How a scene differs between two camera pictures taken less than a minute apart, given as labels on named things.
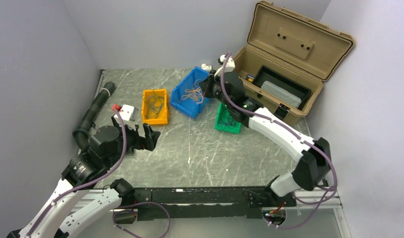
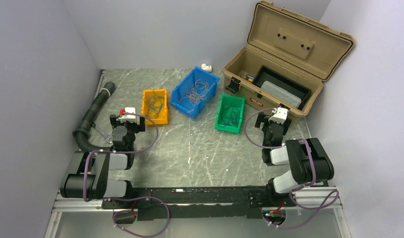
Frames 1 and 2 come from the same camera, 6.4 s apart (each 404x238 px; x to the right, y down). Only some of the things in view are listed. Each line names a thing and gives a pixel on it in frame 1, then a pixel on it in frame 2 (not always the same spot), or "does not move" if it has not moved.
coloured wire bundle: x=226 y=119 does not move
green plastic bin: x=224 y=121 does not move
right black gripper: x=206 y=85 -> x=261 y=118
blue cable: x=155 y=102 does not move
